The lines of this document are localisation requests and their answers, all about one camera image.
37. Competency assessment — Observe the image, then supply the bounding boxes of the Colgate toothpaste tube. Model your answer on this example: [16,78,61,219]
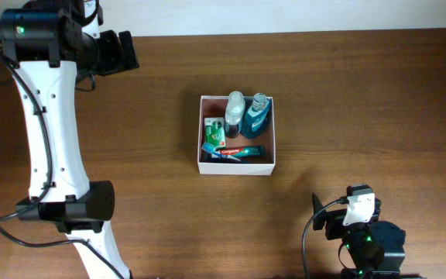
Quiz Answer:
[218,146,266,158]

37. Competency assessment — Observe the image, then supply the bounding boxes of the green Dettol soap box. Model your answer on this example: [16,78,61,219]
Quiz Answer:
[204,117,226,149]

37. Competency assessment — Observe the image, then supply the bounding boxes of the blue white toothbrush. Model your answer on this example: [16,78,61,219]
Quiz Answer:
[201,143,241,162]

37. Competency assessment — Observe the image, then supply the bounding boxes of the blue Listerine mouthwash bottle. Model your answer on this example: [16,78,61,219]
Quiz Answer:
[242,93,271,139]

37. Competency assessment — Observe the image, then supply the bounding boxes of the blue disposable razor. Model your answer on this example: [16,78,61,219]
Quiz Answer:
[201,153,246,164]

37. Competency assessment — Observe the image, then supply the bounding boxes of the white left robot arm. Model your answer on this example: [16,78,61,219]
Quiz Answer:
[0,1,139,278]

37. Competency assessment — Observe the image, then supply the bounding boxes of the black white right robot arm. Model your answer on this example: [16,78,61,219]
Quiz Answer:
[311,188,406,279]

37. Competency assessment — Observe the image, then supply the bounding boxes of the white cardboard box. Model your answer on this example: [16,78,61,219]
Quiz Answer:
[197,95,276,175]

